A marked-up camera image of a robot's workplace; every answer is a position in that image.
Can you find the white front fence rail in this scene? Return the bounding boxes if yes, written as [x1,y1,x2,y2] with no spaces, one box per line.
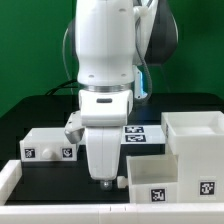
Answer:
[0,203,224,224]

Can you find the white drawer cabinet box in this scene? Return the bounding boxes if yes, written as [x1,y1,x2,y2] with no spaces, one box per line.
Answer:
[161,111,224,203]

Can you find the black cables on table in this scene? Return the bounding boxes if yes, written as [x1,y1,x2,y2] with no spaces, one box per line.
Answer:
[45,79,80,96]

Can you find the white fence rail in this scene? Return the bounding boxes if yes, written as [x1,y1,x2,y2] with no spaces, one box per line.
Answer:
[0,160,22,206]
[0,203,224,224]

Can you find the white marker sheet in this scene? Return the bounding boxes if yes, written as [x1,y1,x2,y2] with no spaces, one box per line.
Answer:
[77,125,166,146]

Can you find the white left fence rail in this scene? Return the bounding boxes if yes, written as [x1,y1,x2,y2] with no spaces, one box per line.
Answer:
[0,160,22,206]

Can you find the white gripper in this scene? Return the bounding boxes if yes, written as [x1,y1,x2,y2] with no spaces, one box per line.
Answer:
[85,127,122,190]

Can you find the white drawer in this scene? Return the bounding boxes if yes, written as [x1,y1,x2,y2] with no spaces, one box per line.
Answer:
[20,127,84,162]
[117,154,178,204]

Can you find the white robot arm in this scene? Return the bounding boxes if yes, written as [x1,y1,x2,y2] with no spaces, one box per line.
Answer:
[65,0,178,189]

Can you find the grey cable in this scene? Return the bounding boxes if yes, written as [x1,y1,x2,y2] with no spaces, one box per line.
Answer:
[61,26,74,96]

